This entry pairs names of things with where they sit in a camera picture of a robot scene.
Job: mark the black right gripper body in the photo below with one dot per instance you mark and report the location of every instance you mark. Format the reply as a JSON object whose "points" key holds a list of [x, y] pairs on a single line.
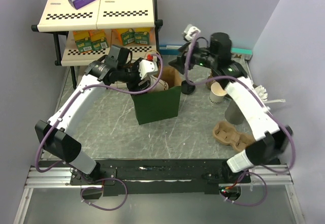
{"points": [[198, 57]]}

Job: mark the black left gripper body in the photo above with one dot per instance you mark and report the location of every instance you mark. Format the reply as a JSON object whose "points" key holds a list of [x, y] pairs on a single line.
{"points": [[131, 76]]}

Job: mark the white paper coffee cup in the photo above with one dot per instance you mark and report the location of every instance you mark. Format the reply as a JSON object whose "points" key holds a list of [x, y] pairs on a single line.
{"points": [[161, 85]]}

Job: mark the brown green paper bag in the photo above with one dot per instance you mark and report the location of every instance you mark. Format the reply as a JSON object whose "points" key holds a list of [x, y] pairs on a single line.
{"points": [[159, 105]]}

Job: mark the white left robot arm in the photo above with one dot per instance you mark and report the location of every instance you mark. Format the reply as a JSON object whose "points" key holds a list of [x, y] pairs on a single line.
{"points": [[56, 134]]}

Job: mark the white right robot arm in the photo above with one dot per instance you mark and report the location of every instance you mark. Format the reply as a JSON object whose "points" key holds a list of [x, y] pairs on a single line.
{"points": [[271, 137]]}

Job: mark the teal flat box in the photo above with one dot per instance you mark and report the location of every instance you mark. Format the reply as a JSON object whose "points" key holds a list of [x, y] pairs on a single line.
{"points": [[241, 53]]}

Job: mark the green yellow carton far left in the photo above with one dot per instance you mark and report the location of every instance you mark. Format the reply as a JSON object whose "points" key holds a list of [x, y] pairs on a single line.
{"points": [[83, 41]]}

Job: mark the blue flat box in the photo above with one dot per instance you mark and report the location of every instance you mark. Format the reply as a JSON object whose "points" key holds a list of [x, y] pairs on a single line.
{"points": [[170, 47]]}

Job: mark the beige three-tier shelf rack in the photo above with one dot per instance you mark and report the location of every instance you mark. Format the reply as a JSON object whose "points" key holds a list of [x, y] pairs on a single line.
{"points": [[60, 19]]}

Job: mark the metal straw holder cup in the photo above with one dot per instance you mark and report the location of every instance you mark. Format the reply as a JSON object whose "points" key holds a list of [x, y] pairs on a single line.
{"points": [[233, 114]]}

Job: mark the brown pulp cup carrier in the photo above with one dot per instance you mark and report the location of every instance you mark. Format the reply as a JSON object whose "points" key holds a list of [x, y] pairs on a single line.
{"points": [[226, 134]]}

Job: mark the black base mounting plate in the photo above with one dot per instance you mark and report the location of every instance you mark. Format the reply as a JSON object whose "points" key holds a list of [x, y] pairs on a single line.
{"points": [[157, 176]]}

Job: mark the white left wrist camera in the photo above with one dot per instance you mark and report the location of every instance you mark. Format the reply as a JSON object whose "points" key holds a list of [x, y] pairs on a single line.
{"points": [[147, 68]]}

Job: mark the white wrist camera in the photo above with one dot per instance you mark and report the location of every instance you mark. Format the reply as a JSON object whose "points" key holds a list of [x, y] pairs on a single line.
{"points": [[147, 68], [190, 32]]}

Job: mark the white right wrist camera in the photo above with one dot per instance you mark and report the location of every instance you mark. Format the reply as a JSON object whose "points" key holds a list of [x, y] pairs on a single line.
{"points": [[190, 32]]}

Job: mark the aluminium rail frame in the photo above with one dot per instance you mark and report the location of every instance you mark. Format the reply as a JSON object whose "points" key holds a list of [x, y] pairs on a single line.
{"points": [[50, 198]]}

